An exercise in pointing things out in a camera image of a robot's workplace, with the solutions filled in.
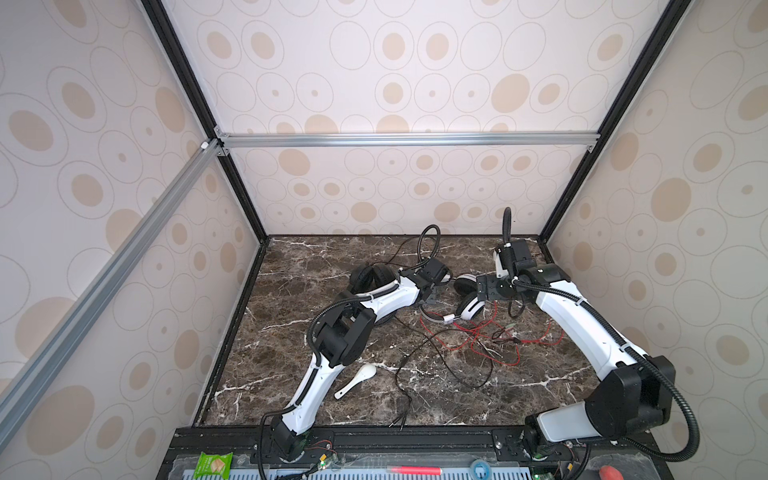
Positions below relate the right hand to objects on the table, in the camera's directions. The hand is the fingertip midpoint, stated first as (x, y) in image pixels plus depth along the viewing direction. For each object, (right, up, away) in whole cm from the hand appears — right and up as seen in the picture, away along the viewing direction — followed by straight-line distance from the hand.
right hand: (496, 286), depth 85 cm
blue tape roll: (-9, -42, -14) cm, 46 cm away
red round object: (+20, -41, -17) cm, 49 cm away
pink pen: (-25, -42, -14) cm, 51 cm away
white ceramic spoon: (-37, -25, +1) cm, 45 cm away
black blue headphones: (-38, +2, +18) cm, 42 cm away
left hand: (-16, -2, +14) cm, 22 cm away
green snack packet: (-71, -41, -16) cm, 84 cm away
